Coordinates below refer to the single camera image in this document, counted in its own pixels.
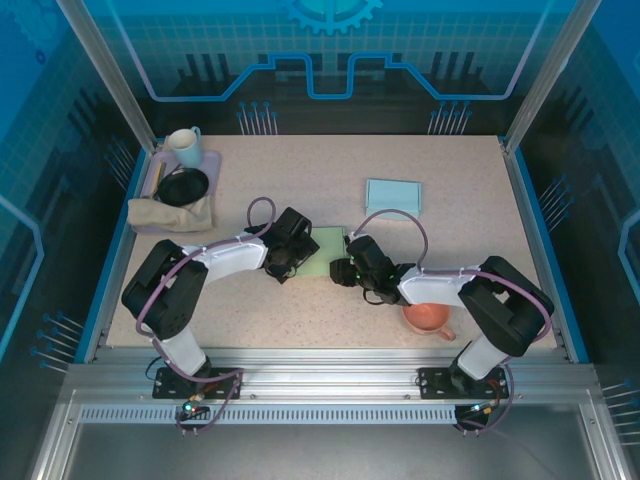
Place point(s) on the black plate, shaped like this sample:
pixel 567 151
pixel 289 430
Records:
pixel 182 187

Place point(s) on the lavender plastic tray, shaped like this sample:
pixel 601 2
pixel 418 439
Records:
pixel 212 162

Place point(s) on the light green paper box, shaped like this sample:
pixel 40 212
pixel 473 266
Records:
pixel 327 250

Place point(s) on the aluminium corner post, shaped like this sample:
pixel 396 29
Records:
pixel 111 75
pixel 545 75

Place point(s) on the beige cloth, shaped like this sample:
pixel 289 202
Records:
pixel 165 215

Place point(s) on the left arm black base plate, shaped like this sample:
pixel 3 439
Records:
pixel 225 382

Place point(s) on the orange cup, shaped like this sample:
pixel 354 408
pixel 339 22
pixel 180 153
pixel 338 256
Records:
pixel 430 320

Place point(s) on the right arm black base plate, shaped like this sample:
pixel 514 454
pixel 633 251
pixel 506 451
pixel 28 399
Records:
pixel 435 382

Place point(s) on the pale blue mug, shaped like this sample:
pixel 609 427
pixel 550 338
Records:
pixel 187 150

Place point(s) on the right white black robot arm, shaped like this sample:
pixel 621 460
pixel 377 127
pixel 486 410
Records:
pixel 435 290

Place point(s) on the small LED circuit board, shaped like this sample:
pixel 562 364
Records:
pixel 480 410
pixel 192 407

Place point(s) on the aluminium side rail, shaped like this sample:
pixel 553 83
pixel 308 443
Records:
pixel 524 215

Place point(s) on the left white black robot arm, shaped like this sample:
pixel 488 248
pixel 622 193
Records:
pixel 230 257

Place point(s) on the yellow wooden stick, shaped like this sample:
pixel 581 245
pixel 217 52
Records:
pixel 159 175

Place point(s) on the aluminium frame rail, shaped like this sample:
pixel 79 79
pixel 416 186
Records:
pixel 325 370

